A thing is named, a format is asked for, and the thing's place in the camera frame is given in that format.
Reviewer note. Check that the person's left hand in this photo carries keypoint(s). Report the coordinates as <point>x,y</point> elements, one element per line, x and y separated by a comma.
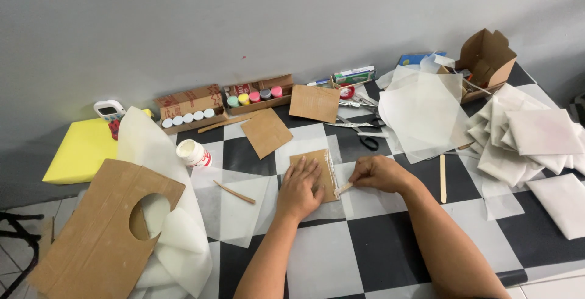
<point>298,194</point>

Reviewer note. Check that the white paint jar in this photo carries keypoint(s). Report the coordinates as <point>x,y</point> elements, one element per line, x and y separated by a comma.
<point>209,113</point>
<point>167,123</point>
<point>198,115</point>
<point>178,120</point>
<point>188,118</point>

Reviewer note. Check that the cardboard box of coloured jars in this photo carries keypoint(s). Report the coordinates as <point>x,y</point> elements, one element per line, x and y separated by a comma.
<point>274,82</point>

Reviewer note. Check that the open brown cardboard box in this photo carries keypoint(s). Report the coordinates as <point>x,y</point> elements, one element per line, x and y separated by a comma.
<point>486,59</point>

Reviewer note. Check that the plain cardboard square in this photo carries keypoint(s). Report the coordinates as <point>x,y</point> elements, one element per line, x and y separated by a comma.
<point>315,103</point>
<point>267,132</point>

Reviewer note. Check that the long cardboard strip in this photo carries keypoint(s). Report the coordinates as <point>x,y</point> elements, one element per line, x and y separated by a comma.
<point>228,122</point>

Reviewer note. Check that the pink paint jar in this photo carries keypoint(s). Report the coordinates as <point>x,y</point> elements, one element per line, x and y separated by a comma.
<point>254,97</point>
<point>276,91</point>

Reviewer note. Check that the small white tissue piece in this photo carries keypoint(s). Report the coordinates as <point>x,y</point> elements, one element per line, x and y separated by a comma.
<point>502,207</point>

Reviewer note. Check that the large cardboard with round hole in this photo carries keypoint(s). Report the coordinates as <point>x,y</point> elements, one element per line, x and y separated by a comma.
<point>91,244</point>

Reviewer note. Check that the white digital timer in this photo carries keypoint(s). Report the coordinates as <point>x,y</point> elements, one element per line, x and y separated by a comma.
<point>108,109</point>

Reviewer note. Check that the grey paint jar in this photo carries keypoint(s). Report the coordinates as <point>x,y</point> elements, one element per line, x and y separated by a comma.
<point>265,93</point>

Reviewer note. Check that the black metal chair frame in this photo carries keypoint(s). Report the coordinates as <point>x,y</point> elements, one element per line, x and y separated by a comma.
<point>20,244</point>

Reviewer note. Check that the white tissue sheet work mat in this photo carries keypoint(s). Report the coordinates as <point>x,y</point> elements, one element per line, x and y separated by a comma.
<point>237,207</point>

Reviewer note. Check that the blue and white pen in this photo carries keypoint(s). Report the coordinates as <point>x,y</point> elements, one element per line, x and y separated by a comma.
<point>319,82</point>

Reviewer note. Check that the yellow foam block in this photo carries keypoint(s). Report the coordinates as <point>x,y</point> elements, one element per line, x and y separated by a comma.
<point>82,150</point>

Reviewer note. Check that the person's right hand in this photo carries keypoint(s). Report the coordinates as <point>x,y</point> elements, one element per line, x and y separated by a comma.
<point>381,174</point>

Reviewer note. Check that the large white tissue sheets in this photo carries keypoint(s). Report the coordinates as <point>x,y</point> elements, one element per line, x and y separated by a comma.
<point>183,244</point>

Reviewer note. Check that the stack of translucent white sheets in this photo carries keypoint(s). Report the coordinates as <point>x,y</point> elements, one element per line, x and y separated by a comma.
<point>422,116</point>

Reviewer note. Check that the blue booklet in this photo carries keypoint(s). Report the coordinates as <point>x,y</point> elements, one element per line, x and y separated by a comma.
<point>411,58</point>

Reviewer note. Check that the glue-smeared cardboard square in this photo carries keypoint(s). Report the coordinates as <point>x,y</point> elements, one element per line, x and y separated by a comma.
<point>328,178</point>

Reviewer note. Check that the silver metal pliers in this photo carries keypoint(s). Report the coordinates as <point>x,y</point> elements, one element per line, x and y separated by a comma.
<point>357,103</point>

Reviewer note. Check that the glue-coated wooden spreader stick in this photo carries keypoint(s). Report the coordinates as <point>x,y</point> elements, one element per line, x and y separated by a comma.
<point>342,189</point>

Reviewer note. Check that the pile of folded white packets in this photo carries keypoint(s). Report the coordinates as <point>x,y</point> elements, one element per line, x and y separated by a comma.
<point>525,139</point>

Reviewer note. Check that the green and white carton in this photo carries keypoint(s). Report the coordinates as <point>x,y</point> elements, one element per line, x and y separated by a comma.
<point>354,75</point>

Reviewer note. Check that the pale wooden craft stick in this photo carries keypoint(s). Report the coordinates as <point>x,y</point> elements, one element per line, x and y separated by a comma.
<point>443,178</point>

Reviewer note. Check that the single folded white packet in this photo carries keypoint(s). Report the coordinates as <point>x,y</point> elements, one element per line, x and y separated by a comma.
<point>564,205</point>

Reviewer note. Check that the small red object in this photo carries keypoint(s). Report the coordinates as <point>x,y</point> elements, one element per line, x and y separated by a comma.
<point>114,129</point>

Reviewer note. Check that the green paint jar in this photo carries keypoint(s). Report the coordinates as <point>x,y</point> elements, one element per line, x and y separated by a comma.
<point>233,101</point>

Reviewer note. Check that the yellow paint jar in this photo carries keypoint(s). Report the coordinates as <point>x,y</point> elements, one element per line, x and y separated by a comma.
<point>244,98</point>

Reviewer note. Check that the thin brown wooden stick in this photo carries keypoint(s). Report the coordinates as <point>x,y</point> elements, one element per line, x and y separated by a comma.
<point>234,192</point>

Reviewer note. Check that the white glue jar red label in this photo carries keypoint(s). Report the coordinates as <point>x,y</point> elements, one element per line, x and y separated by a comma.
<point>193,153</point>

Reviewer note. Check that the cardboard box of white jars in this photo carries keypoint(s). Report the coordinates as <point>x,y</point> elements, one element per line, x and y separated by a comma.
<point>189,102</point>

